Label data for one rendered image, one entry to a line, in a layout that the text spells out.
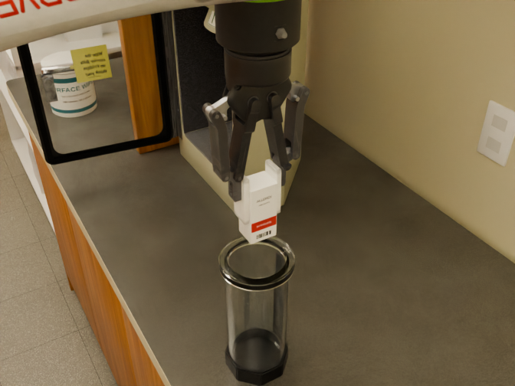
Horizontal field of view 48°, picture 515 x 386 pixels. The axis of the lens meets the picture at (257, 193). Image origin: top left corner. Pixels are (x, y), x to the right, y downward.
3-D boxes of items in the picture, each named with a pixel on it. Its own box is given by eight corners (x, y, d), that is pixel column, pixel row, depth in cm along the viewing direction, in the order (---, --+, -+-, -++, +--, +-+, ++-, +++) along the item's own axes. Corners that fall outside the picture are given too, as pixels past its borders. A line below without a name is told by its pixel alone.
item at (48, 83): (58, 102, 123) (53, 76, 120) (47, 103, 122) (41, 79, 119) (57, 98, 125) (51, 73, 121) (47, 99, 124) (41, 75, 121)
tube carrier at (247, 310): (268, 320, 99) (270, 224, 87) (303, 364, 92) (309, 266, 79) (212, 345, 95) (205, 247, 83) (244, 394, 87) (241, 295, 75)
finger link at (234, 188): (241, 166, 70) (220, 173, 69) (241, 200, 73) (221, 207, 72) (235, 161, 71) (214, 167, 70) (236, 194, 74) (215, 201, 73)
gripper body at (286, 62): (273, 25, 67) (271, 97, 73) (208, 38, 64) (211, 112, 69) (309, 46, 62) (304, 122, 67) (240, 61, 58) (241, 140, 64)
